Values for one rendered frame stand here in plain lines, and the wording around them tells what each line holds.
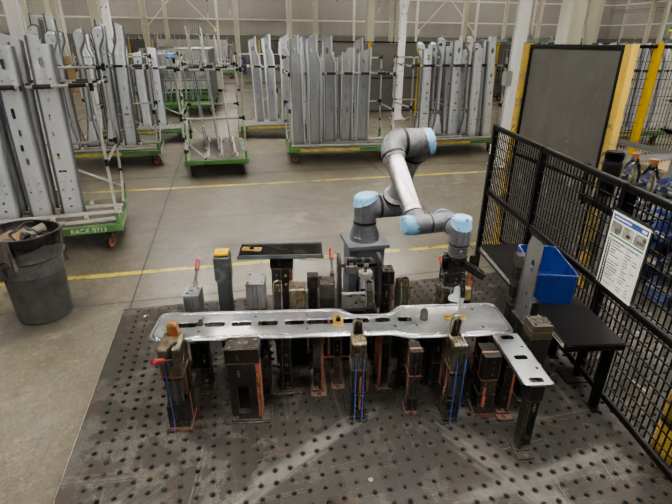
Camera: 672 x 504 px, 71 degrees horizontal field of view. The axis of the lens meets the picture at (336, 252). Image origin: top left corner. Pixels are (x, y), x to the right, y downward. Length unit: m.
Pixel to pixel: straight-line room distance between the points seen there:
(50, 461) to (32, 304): 1.49
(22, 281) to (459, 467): 3.29
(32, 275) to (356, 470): 2.98
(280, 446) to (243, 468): 0.15
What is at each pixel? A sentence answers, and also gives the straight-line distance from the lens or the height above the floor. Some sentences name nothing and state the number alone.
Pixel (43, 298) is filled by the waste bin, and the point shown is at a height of 0.23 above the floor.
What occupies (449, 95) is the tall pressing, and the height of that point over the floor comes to 1.05.
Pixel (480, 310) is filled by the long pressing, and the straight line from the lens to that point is 2.01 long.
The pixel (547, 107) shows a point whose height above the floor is 1.51.
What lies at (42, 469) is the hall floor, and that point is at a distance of 3.02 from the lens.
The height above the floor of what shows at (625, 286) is 1.21.
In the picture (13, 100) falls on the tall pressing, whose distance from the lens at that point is 5.61.
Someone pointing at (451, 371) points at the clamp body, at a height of 0.93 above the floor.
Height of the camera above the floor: 2.00
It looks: 24 degrees down
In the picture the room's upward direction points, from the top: straight up
